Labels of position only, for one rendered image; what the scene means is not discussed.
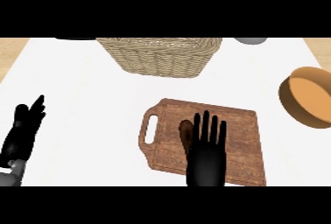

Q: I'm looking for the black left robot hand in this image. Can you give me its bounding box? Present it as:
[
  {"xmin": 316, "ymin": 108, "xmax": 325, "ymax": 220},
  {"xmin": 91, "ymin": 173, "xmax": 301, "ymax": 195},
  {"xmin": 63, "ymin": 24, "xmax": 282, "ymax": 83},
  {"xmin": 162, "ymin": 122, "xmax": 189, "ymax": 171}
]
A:
[{"xmin": 0, "ymin": 94, "xmax": 47, "ymax": 169}]

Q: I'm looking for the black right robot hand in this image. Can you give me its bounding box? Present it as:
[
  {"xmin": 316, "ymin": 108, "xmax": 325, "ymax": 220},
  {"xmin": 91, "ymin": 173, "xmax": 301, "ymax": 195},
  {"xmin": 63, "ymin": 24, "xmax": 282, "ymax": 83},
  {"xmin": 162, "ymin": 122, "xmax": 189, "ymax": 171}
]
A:
[{"xmin": 185, "ymin": 109, "xmax": 229, "ymax": 187}]

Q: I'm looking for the brown wooden cutting board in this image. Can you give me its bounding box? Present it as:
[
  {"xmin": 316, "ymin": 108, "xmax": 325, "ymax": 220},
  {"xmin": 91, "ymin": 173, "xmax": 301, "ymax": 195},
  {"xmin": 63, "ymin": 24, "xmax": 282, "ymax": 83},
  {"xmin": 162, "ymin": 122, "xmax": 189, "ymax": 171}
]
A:
[{"xmin": 137, "ymin": 98, "xmax": 267, "ymax": 187}]

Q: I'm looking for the brown sweet potato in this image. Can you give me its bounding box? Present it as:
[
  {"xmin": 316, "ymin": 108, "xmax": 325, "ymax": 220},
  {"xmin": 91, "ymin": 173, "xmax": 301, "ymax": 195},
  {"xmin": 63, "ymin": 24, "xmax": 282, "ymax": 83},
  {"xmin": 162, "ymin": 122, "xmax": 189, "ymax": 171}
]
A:
[{"xmin": 179, "ymin": 119, "xmax": 195, "ymax": 155}]

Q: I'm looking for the orange-brown round pot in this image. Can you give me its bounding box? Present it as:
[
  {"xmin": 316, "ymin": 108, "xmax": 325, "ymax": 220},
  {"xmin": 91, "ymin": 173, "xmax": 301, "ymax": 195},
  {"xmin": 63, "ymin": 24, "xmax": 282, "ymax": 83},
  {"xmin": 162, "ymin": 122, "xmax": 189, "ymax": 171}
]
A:
[{"xmin": 278, "ymin": 66, "xmax": 331, "ymax": 130}]

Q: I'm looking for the tan wicker basket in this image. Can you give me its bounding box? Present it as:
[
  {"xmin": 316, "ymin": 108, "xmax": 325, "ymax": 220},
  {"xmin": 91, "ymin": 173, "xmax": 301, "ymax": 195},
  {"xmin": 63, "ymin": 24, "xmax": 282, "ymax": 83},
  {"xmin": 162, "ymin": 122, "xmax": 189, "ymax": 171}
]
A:
[{"xmin": 94, "ymin": 38, "xmax": 223, "ymax": 79}]

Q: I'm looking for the grey rounded object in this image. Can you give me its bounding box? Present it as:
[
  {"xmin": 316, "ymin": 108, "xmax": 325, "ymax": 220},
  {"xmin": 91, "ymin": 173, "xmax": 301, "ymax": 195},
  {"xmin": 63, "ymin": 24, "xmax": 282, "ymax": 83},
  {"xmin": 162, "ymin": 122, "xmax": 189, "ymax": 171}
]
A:
[{"xmin": 232, "ymin": 38, "xmax": 269, "ymax": 46}]

